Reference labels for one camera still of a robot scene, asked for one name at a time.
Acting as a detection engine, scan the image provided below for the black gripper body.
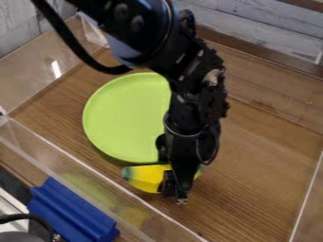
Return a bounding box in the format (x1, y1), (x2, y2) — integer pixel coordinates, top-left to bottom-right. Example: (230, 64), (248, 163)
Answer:
(154, 116), (221, 187)

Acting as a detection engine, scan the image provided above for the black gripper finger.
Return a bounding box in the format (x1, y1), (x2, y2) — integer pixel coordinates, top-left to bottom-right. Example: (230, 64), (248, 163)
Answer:
(158, 170), (194, 205)

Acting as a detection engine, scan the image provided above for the yellow toy banana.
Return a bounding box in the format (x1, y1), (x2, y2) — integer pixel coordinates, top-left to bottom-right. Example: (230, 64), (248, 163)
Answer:
(121, 164), (202, 194)

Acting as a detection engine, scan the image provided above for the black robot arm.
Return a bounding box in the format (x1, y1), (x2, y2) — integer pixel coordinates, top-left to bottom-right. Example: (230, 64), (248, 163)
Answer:
(66, 0), (229, 203)

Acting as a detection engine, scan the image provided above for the green round plate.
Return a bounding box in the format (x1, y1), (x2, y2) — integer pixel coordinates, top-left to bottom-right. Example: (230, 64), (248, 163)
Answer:
(81, 72), (170, 164)

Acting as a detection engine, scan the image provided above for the blue plastic clamp block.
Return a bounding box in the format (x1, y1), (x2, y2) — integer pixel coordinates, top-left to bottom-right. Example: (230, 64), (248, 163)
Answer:
(27, 177), (120, 242)

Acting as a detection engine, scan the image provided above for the clear acrylic front wall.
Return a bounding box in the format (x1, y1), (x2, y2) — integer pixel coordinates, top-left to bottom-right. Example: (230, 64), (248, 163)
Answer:
(0, 116), (206, 242)

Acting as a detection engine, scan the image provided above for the black cable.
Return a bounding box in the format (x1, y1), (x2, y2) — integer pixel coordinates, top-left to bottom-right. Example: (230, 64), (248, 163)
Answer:
(30, 0), (136, 76)

